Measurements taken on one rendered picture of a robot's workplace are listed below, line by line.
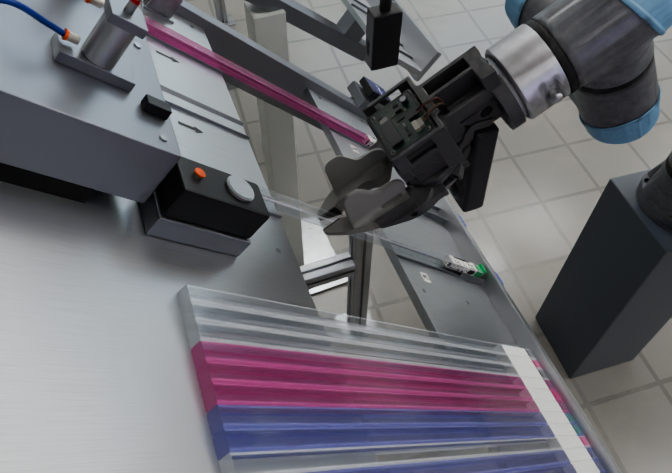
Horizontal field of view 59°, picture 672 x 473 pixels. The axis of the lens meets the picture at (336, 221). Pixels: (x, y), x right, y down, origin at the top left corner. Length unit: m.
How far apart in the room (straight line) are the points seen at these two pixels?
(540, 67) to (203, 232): 0.31
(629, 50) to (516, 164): 1.47
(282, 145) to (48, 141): 0.96
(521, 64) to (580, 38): 0.05
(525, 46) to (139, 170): 0.33
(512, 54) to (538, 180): 1.47
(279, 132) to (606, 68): 0.83
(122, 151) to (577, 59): 0.37
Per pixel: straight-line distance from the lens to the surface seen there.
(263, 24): 1.11
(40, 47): 0.41
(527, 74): 0.54
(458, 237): 0.87
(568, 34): 0.55
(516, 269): 1.76
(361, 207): 0.56
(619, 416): 1.64
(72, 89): 0.39
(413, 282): 0.67
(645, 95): 0.64
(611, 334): 1.46
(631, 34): 0.57
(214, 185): 0.42
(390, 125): 0.53
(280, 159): 1.33
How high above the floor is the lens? 1.41
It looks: 52 degrees down
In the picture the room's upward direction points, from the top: straight up
